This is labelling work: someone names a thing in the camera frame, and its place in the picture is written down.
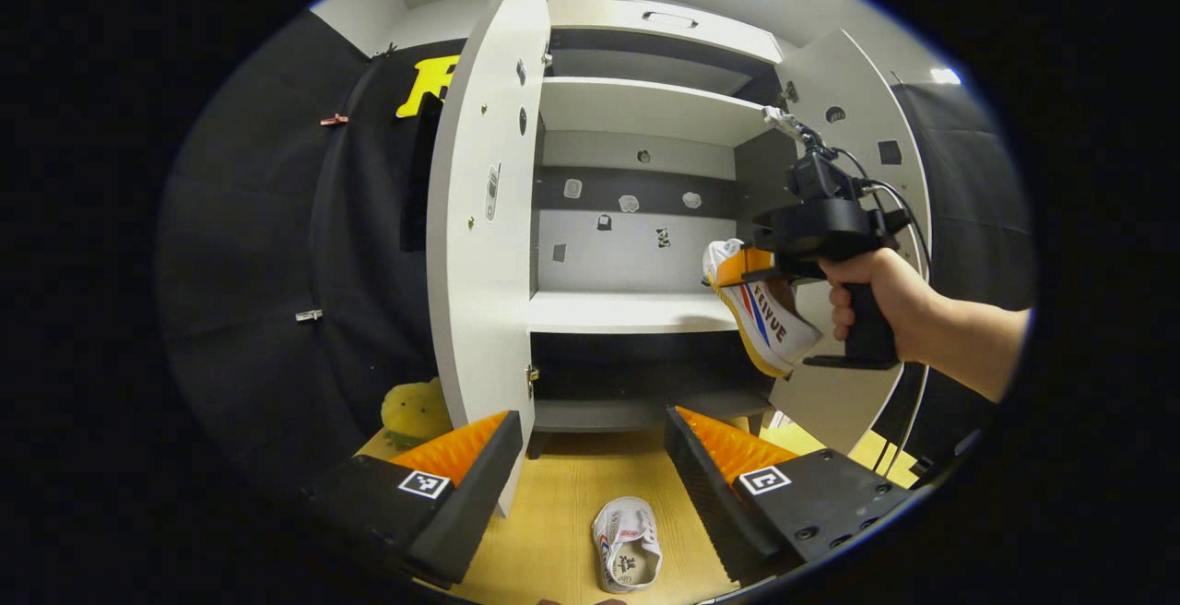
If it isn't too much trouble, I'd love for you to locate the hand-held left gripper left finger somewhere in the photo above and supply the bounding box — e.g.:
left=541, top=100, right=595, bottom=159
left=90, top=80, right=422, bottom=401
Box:
left=300, top=409, right=524, bottom=587

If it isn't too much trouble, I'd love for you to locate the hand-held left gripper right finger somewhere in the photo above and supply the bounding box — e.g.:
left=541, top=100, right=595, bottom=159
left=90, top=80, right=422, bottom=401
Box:
left=664, top=405, right=914, bottom=586

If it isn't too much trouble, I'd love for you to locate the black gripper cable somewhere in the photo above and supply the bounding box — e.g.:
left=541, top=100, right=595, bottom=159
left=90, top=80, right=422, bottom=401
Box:
left=834, top=148, right=934, bottom=479

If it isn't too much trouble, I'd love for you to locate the yellow plush toy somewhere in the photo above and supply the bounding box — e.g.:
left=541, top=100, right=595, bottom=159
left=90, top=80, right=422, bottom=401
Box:
left=381, top=378, right=454, bottom=451

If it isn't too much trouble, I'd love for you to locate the white shoe cabinet door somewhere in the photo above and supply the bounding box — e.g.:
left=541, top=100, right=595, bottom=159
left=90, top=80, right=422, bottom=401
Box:
left=770, top=29, right=934, bottom=456
left=426, top=0, right=552, bottom=518

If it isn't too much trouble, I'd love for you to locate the white canvas shoe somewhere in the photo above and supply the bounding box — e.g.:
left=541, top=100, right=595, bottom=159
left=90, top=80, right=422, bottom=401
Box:
left=592, top=496, right=664, bottom=594
left=702, top=238, right=824, bottom=378

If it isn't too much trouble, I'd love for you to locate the black backdrop cloth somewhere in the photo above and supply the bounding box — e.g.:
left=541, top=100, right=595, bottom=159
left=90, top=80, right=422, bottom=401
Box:
left=890, top=79, right=1038, bottom=468
left=155, top=10, right=462, bottom=495

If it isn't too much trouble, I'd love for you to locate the white and grey shoe cabinet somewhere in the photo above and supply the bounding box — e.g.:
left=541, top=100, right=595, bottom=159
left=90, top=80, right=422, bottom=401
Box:
left=525, top=0, right=798, bottom=458

